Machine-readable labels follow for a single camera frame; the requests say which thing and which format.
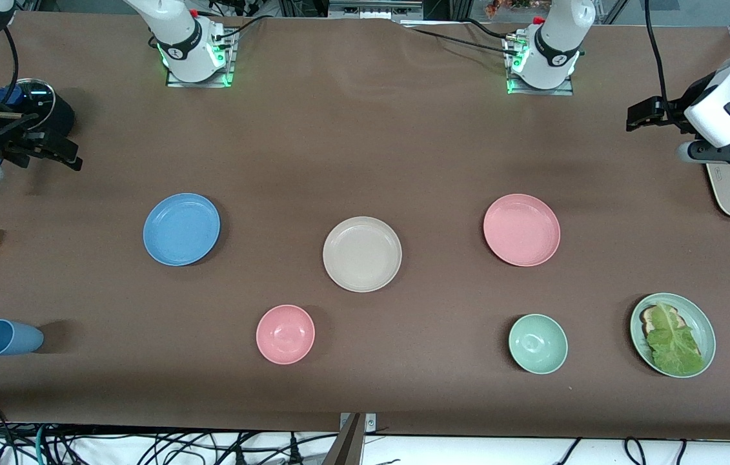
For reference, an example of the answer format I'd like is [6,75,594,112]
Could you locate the mint green plate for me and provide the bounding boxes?
[629,293,717,378]

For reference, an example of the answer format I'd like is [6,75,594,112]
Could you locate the beige plate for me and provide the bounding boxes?
[322,216,403,293]

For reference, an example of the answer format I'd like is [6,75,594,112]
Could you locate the dark blue saucepan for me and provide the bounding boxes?
[0,92,76,191]

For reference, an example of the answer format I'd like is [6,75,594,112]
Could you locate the pink plate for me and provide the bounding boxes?
[483,194,561,267]

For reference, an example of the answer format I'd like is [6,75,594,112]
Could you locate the pink bowl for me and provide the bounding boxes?
[256,304,316,366]

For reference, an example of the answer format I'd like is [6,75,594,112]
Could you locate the dark camera stand post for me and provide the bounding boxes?
[323,413,365,465]

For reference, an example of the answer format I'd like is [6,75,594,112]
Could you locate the black base cable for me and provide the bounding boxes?
[465,18,523,43]
[403,25,520,56]
[210,13,278,49]

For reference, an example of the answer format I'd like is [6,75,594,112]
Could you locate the blue plate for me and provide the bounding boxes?
[143,192,221,267]

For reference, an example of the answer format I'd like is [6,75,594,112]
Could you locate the green lettuce leaf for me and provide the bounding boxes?
[645,302,704,377]

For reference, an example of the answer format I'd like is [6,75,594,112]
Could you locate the glass lid with blue knob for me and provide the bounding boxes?
[0,77,56,132]

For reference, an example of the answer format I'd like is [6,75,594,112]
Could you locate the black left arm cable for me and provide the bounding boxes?
[644,0,669,104]

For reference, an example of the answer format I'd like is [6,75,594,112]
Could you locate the mint green bowl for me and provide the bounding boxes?
[508,313,569,375]

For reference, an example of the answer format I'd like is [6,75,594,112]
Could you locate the orange flower decoration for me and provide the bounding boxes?
[484,0,556,19]

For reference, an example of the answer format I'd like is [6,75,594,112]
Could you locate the metal edge bracket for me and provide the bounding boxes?
[339,412,377,433]

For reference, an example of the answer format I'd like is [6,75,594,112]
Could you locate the blue plastic cup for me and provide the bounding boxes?
[0,319,45,357]

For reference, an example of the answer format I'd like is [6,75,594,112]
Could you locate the toasted bread slice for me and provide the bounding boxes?
[640,305,685,336]

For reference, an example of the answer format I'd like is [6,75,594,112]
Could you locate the grey metal box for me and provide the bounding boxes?
[328,0,425,20]

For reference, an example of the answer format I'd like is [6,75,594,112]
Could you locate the brown table cover cloth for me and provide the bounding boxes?
[0,12,730,441]

